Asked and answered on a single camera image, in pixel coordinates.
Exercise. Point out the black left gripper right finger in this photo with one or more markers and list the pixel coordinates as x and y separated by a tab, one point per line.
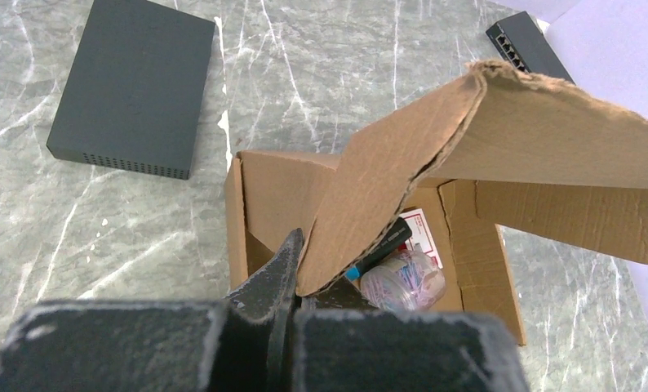
342	344

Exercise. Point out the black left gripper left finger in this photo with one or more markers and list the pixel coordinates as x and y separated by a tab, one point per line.
239	343

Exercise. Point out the clear box of paper clips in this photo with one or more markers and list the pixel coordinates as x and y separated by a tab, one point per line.
405	280

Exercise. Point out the black blue highlighter marker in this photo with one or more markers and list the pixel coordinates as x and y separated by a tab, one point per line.
396	237

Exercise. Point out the red white staples box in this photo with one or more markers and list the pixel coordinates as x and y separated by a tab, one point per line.
421	239

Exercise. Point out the brown cardboard box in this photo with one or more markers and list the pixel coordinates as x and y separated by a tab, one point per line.
495	147

